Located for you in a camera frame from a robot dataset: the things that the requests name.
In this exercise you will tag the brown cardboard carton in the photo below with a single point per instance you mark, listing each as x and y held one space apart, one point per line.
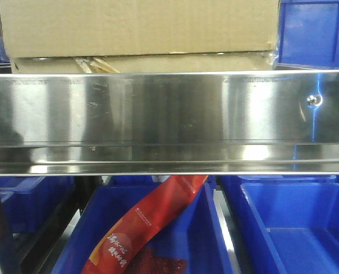
46 37

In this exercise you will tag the blue bin behind middle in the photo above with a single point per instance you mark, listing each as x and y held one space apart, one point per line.
137 180

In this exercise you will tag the blue bin behind right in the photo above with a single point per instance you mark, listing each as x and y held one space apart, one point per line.
232 183

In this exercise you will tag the blue bin with snack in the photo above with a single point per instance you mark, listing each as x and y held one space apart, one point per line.
194 236

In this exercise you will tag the red snack package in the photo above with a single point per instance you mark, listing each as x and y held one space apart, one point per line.
118 247

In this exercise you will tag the empty blue bin right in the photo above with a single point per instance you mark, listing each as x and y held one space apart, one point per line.
291 228

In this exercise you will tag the blue bin lower left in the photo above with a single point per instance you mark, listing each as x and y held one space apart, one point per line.
29 201

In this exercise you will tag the blue bin upper right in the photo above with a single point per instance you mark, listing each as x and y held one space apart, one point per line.
309 33

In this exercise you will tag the stainless steel shelf rail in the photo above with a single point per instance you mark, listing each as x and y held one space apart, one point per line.
251 122

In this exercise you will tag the shelf rail screw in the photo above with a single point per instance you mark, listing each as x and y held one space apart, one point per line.
314 101

